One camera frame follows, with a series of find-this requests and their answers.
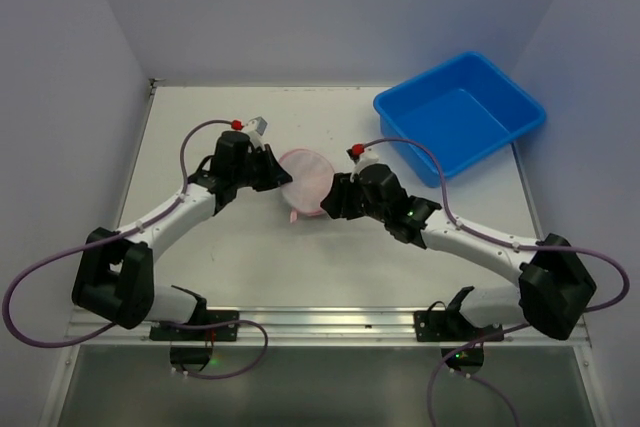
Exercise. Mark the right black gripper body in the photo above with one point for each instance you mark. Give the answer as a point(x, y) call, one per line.
point(343, 197)

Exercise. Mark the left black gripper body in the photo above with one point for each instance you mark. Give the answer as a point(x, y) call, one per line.
point(267, 167)

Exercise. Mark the white mesh laundry bag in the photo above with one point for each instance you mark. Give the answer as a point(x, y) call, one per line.
point(312, 177)

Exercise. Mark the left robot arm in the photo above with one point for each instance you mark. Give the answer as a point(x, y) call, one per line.
point(116, 275)

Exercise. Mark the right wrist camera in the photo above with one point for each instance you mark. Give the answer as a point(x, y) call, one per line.
point(362, 157)

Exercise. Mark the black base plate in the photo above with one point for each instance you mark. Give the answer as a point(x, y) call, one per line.
point(444, 323)
point(226, 332)

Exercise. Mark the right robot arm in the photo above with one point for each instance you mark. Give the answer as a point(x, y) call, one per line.
point(549, 289)

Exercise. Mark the aluminium mounting rail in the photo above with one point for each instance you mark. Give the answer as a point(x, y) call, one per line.
point(317, 326)

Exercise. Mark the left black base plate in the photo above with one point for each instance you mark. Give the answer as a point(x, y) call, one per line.
point(226, 332)

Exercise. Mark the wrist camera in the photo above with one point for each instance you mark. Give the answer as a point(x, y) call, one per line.
point(254, 128)
point(362, 157)

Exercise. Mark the blue plastic bin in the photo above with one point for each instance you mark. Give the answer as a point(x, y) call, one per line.
point(462, 111)

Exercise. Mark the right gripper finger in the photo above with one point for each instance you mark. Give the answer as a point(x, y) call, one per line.
point(338, 205)
point(343, 189)

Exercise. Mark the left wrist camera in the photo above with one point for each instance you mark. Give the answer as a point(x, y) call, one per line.
point(254, 128)

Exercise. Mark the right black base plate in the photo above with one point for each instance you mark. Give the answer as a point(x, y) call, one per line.
point(444, 323)

